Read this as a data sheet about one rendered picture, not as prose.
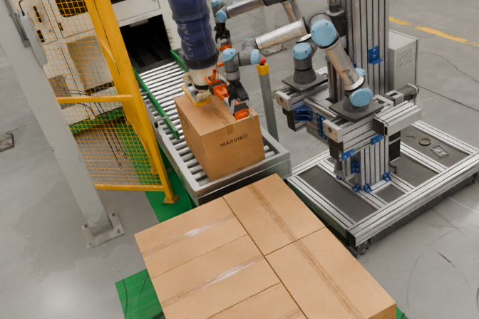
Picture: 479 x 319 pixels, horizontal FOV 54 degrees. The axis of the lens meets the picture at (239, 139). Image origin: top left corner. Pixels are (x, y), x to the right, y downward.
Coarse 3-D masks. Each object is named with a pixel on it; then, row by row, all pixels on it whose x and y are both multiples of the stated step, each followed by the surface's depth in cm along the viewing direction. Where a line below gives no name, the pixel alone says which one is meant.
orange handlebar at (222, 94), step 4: (220, 64) 314; (208, 80) 296; (224, 88) 284; (216, 92) 283; (220, 92) 280; (224, 92) 279; (220, 96) 277; (224, 96) 276; (228, 96) 276; (236, 104) 267; (244, 112) 257; (240, 116) 256; (244, 116) 257
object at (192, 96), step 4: (184, 84) 325; (188, 84) 317; (192, 84) 321; (184, 88) 319; (188, 92) 313; (196, 92) 305; (200, 92) 310; (188, 96) 310; (192, 96) 307; (192, 100) 303; (196, 100) 301; (200, 100) 301; (204, 100) 301; (208, 100) 300; (196, 104) 298; (200, 104) 299; (204, 104) 300
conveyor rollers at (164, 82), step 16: (176, 64) 490; (144, 80) 472; (160, 80) 469; (176, 80) 458; (192, 80) 454; (144, 96) 442; (160, 96) 438; (176, 96) 434; (176, 112) 410; (176, 144) 372; (192, 160) 343
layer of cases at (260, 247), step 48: (240, 192) 306; (288, 192) 298; (144, 240) 284; (192, 240) 278; (240, 240) 271; (288, 240) 265; (336, 240) 259; (192, 288) 248; (240, 288) 243; (288, 288) 238; (336, 288) 233
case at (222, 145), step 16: (192, 112) 320; (208, 112) 317; (224, 112) 313; (192, 128) 310; (208, 128) 299; (224, 128) 298; (240, 128) 303; (256, 128) 308; (192, 144) 334; (208, 144) 299; (224, 144) 304; (240, 144) 309; (256, 144) 314; (208, 160) 305; (224, 160) 310; (240, 160) 315; (256, 160) 320; (208, 176) 321; (224, 176) 316
